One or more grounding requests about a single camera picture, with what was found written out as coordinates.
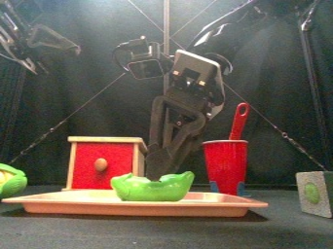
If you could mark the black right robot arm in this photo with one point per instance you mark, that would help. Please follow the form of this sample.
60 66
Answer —
242 22

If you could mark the red plastic cup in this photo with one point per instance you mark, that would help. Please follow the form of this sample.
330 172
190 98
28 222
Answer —
225 165

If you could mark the red wooden drawer box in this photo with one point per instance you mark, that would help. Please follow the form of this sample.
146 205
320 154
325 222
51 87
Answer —
102 159

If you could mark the blue toy piece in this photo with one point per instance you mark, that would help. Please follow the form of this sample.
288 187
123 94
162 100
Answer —
241 189

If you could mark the pink plastic tray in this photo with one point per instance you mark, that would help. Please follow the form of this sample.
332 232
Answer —
86 202

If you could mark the gray block with green circle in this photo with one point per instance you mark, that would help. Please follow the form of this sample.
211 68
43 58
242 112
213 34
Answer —
314 193

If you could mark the toy corn cob green husk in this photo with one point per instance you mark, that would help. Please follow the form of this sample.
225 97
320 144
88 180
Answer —
11 183

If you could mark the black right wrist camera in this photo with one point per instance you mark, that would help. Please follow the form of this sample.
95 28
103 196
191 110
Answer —
145 61

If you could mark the metal vertical frame pole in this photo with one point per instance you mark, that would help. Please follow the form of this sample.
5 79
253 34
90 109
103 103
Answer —
166 29

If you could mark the black side frame post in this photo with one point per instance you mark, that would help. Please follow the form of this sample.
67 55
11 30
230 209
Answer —
313 81

